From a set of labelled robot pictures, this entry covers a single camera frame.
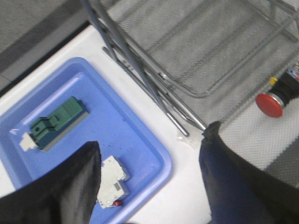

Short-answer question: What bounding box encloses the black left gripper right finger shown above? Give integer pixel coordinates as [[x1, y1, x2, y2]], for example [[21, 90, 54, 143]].
[[199, 121, 299, 224]]

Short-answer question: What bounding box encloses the grey stone counter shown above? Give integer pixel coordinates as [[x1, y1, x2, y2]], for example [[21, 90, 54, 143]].
[[0, 0, 87, 82]]

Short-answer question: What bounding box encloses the green terminal block component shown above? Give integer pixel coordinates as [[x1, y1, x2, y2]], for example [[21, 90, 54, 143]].
[[19, 97, 89, 152]]

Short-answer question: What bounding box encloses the blue plastic tray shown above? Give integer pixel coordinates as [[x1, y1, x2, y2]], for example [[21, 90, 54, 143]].
[[0, 57, 172, 224]]

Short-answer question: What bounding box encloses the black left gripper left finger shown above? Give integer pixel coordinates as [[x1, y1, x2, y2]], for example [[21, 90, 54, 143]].
[[0, 141, 101, 224]]

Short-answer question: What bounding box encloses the red emergency stop button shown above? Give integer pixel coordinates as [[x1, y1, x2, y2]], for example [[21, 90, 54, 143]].
[[255, 63, 299, 118]]

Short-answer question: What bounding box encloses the grey rack frame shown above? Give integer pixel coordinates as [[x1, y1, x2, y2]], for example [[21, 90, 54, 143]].
[[81, 0, 206, 137]]

